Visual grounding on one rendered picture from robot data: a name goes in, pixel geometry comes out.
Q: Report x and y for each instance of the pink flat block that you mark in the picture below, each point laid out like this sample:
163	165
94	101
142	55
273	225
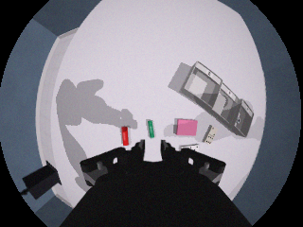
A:
186	127

